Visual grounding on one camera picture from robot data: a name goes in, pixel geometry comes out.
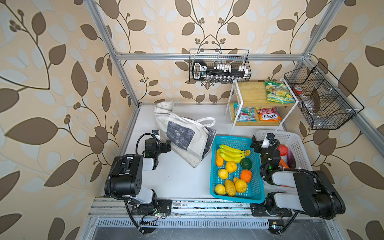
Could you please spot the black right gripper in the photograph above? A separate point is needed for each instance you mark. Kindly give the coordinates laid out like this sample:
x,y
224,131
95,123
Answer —
x,y
258,145

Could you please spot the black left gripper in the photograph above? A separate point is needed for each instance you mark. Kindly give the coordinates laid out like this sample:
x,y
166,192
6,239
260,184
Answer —
x,y
164,150

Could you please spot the white canvas grocery bag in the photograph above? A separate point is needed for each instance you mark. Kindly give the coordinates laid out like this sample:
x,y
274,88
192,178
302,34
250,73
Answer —
x,y
191,139

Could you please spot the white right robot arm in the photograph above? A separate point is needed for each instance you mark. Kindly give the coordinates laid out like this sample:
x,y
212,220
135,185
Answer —
x,y
313,195

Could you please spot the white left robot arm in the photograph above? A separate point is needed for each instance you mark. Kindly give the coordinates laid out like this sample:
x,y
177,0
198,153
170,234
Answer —
x,y
125,179

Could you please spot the orange carrot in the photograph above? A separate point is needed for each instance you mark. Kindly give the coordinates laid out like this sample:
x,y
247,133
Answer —
x,y
283,164

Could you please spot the red tomato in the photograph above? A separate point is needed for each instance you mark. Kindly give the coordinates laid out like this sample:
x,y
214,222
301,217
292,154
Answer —
x,y
283,150

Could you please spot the green avocado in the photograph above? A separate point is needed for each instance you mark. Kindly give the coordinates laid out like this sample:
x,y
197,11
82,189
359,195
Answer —
x,y
246,164

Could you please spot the white plastic vegetable basket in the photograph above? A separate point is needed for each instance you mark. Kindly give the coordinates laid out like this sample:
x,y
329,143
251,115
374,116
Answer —
x,y
295,145

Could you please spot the orange persimmon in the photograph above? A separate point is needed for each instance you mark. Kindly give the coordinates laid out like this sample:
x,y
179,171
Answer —
x,y
246,175

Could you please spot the yellow orange fruit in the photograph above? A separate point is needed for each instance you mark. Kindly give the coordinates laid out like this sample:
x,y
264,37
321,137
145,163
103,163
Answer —
x,y
231,167

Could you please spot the yellow banana bunch back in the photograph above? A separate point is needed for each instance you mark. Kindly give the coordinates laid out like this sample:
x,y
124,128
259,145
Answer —
x,y
229,154

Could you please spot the yellow pear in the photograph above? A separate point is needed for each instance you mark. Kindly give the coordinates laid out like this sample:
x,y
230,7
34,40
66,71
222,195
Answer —
x,y
240,185

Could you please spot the orange Fox's candy packet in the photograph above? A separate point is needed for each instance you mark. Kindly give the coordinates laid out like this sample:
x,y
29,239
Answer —
x,y
268,114

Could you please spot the teal candy packet lower shelf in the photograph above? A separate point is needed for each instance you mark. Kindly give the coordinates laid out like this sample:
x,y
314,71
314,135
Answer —
x,y
245,114

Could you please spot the yellow-brown potato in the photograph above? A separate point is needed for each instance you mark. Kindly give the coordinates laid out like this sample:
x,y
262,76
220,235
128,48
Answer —
x,y
230,188

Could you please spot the yellow lemon lower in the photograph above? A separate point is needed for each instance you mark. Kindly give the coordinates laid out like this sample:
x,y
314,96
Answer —
x,y
223,174

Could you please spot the yellow lemon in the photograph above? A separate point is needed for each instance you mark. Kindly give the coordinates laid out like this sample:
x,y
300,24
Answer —
x,y
223,174
220,189

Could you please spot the orange carrot-like fruit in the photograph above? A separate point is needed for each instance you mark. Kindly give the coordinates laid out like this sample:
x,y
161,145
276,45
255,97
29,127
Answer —
x,y
219,159

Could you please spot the white wooden two-tier shelf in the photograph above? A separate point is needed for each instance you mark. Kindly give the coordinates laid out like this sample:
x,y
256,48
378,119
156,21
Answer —
x,y
254,94

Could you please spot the yellow lemon bottom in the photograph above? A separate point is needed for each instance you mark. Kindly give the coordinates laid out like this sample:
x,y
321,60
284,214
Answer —
x,y
220,189

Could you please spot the green yellow packet right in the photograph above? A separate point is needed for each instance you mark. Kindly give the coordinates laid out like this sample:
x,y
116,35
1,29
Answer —
x,y
278,93

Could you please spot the plastic bottle red cap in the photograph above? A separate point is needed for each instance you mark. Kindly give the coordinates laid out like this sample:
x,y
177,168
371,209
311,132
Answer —
x,y
306,103

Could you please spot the black keyboard toy in basket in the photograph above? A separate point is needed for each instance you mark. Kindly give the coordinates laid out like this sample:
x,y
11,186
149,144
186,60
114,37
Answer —
x,y
217,72

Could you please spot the black wire basket right wall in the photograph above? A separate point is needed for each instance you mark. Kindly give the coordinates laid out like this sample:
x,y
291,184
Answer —
x,y
336,104

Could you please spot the black wire basket wall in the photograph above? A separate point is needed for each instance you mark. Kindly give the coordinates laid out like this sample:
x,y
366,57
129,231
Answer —
x,y
233,57
336,104

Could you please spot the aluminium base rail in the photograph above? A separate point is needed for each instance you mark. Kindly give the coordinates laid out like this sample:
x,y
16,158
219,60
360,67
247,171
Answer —
x,y
186,213

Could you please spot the black wire basket back wall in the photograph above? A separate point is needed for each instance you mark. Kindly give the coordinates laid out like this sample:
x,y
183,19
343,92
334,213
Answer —
x,y
233,57

